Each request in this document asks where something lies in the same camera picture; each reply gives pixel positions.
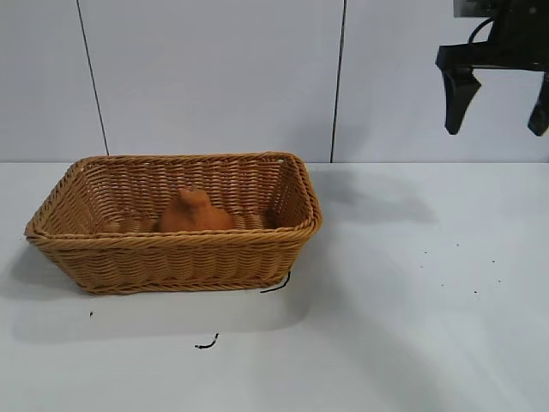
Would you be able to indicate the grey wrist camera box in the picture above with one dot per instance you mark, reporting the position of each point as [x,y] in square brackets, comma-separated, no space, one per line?
[474,7]

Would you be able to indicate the orange-brown bread bun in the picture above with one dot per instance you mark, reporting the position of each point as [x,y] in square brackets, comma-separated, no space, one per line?
[193,216]

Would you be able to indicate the tan woven wicker basket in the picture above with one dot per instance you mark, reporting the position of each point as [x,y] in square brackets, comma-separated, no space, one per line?
[171,262]

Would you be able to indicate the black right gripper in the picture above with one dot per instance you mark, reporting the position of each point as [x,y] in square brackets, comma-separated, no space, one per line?
[510,51]

